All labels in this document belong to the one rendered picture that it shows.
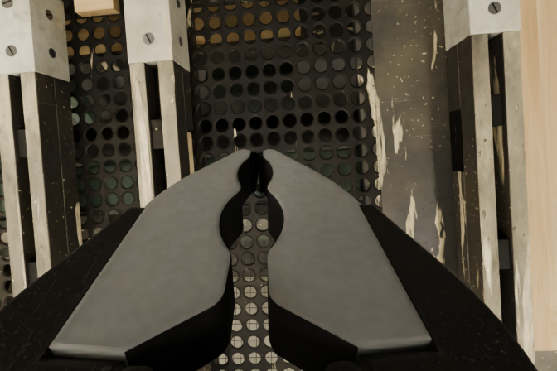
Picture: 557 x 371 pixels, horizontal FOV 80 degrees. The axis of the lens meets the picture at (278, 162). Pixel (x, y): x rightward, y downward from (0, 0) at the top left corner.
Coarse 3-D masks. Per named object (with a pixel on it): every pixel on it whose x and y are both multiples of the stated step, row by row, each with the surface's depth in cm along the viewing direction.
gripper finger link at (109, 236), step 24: (120, 216) 8; (96, 240) 8; (120, 240) 8; (72, 264) 7; (96, 264) 7; (48, 288) 6; (72, 288) 6; (0, 312) 6; (24, 312) 6; (48, 312) 6; (72, 312) 6; (0, 336) 6; (24, 336) 6; (48, 336) 6; (0, 360) 5; (24, 360) 5; (48, 360) 5; (72, 360) 5; (96, 360) 5; (120, 360) 5
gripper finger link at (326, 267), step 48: (288, 192) 9; (336, 192) 9; (288, 240) 8; (336, 240) 8; (288, 288) 6; (336, 288) 6; (384, 288) 6; (288, 336) 6; (336, 336) 6; (384, 336) 6
